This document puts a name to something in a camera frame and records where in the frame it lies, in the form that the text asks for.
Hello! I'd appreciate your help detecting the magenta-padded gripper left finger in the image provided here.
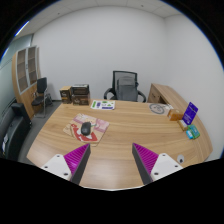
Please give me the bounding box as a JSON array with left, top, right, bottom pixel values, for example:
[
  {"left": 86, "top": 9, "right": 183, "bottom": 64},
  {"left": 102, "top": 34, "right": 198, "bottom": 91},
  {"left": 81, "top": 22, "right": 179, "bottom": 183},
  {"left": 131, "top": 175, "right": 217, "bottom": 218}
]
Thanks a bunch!
[{"left": 42, "top": 143, "right": 92, "bottom": 185}]

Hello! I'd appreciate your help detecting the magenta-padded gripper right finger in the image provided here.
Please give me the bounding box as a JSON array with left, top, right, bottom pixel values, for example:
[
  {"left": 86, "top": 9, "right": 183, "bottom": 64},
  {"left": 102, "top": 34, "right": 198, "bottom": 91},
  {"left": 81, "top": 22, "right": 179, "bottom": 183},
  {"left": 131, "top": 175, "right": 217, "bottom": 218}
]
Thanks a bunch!
[{"left": 132, "top": 143, "right": 184, "bottom": 185}]

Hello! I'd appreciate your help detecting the black computer mouse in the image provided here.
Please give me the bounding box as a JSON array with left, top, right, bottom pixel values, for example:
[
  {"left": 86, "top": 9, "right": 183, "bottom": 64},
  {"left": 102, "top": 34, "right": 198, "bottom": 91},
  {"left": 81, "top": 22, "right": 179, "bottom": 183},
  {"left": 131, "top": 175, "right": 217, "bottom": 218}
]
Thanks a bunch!
[{"left": 80, "top": 121, "right": 93, "bottom": 137}]

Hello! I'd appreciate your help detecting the cartoon print mouse pad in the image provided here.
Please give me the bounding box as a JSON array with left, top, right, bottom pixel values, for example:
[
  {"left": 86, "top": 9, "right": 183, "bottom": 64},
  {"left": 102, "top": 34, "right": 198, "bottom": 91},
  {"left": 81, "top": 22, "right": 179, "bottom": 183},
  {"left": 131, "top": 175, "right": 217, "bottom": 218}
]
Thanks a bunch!
[{"left": 62, "top": 113, "right": 111, "bottom": 147}]

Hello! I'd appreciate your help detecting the small blue box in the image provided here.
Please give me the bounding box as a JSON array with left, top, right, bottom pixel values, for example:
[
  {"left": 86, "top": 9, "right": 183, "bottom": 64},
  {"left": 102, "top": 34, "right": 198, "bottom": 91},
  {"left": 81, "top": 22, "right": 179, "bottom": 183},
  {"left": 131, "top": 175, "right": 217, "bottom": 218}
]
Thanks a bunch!
[{"left": 185, "top": 129, "right": 195, "bottom": 140}]

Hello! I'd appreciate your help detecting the small green box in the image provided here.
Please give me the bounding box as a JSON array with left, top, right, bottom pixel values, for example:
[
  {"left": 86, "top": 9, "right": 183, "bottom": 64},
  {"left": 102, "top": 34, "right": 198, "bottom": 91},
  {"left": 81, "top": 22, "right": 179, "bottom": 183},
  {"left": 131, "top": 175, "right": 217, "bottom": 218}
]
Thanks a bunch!
[{"left": 188, "top": 124, "right": 201, "bottom": 140}]

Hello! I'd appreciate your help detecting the orange brown box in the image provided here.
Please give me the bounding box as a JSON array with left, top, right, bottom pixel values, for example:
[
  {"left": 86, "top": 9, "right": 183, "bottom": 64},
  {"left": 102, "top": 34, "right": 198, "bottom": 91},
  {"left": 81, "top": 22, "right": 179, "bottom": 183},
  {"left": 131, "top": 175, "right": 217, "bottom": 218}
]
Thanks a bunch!
[{"left": 166, "top": 108, "right": 185, "bottom": 122}]

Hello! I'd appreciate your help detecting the black leather sofa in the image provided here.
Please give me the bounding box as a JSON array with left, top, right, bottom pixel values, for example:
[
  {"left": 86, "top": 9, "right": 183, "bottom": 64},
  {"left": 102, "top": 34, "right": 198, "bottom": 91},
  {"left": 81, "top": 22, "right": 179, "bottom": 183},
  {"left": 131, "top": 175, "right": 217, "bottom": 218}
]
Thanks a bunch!
[{"left": 0, "top": 102, "right": 33, "bottom": 162}]

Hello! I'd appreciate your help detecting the round grey patterned disc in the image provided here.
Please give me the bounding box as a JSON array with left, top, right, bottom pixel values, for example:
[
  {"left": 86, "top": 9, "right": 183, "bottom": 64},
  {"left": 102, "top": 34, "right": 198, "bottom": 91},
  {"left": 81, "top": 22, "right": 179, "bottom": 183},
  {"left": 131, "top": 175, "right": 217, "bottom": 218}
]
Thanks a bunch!
[{"left": 148, "top": 102, "right": 168, "bottom": 115}]

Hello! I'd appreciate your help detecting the purple upright card package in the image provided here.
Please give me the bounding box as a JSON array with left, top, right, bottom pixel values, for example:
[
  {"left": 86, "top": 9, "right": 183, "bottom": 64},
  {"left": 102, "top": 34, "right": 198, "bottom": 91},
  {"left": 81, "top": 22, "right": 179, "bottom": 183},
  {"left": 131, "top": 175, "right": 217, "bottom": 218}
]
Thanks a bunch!
[{"left": 181, "top": 101, "right": 199, "bottom": 126}]

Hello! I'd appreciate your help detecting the tall brown cardboard box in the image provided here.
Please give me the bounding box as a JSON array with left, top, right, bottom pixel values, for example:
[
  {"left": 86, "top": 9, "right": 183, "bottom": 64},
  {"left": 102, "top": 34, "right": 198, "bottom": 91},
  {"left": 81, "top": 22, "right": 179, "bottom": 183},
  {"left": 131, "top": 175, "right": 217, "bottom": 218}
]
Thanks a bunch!
[{"left": 59, "top": 86, "right": 74, "bottom": 105}]

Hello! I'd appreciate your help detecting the wooden side desk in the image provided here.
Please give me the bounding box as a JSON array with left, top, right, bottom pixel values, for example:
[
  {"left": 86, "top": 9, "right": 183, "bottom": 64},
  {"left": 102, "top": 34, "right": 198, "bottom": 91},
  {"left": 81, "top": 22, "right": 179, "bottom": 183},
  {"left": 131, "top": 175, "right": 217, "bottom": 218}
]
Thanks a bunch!
[{"left": 147, "top": 82, "right": 188, "bottom": 113}]

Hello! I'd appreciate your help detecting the white printed paper sheet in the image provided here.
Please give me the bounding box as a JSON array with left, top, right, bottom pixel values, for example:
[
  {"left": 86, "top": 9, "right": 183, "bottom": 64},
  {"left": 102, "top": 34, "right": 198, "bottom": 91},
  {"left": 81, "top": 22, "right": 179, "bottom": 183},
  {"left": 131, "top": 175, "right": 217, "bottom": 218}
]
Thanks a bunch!
[{"left": 90, "top": 99, "right": 116, "bottom": 111}]

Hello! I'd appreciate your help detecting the wooden shelf cabinet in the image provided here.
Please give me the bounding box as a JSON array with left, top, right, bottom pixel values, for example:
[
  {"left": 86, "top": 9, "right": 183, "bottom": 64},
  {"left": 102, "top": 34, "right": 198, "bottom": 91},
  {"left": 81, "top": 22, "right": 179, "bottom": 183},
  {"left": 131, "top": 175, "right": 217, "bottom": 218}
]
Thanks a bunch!
[{"left": 11, "top": 45, "right": 42, "bottom": 119}]

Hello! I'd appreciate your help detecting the black cardboard box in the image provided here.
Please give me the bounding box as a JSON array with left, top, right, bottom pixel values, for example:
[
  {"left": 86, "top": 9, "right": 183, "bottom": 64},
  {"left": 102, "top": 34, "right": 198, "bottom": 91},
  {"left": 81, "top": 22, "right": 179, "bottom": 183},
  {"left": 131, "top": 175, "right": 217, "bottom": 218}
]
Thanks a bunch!
[{"left": 71, "top": 84, "right": 90, "bottom": 97}]

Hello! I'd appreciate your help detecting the small black chair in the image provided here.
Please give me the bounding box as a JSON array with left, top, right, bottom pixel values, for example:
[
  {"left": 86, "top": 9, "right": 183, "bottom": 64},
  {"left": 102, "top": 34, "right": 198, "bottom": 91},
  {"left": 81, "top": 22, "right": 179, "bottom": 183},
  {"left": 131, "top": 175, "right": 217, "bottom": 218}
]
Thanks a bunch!
[{"left": 31, "top": 77, "right": 54, "bottom": 118}]

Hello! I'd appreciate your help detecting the grey backpack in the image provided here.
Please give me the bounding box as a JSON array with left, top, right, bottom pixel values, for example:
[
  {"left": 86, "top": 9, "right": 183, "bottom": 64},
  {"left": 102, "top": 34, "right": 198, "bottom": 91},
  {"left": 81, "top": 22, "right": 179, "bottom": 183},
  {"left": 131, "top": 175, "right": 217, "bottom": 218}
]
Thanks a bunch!
[{"left": 116, "top": 76, "right": 139, "bottom": 102}]

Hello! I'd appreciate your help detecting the black mesh office chair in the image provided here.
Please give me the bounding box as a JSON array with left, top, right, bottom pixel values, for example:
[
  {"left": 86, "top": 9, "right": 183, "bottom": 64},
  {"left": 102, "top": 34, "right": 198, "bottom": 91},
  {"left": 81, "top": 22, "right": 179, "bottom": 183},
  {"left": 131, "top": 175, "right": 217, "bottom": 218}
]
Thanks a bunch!
[{"left": 103, "top": 70, "right": 148, "bottom": 103}]

